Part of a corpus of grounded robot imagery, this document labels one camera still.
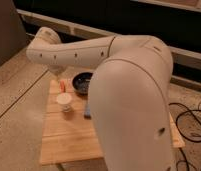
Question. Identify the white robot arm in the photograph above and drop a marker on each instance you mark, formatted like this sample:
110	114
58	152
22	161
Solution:
128	94

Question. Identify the wooden board table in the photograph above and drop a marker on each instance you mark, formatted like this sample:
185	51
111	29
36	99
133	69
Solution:
67	133

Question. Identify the dark blue bowl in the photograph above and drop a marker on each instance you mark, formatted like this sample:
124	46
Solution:
81	82

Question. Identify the white paper cup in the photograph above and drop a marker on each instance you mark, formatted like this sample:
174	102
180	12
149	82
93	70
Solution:
64	100

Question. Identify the blue rectangular block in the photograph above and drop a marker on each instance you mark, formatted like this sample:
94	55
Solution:
87	111

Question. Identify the grey cabinet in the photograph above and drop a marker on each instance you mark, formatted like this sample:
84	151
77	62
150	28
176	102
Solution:
12	33

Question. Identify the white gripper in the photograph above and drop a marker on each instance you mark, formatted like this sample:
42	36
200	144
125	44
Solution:
56	70

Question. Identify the orange marker pen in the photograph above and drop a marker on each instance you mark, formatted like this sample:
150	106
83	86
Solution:
62	86

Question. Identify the white window sill rail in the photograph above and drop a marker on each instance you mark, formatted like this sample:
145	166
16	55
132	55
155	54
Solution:
187	55

